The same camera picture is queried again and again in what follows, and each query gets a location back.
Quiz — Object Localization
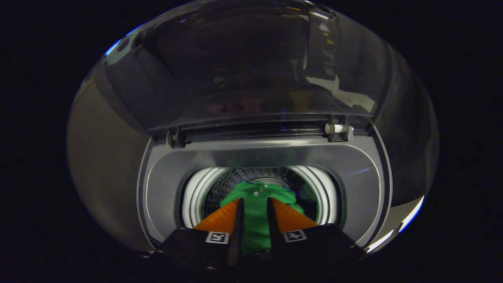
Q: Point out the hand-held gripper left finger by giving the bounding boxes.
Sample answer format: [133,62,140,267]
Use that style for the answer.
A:
[157,198,244,272]

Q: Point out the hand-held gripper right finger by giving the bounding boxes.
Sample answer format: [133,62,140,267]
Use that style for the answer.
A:
[268,198,362,272]

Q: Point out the green polo shirt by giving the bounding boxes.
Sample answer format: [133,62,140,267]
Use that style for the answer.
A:
[219,180,306,254]

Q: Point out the transparent washing machine lid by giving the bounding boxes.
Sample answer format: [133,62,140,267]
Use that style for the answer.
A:
[103,0,394,139]

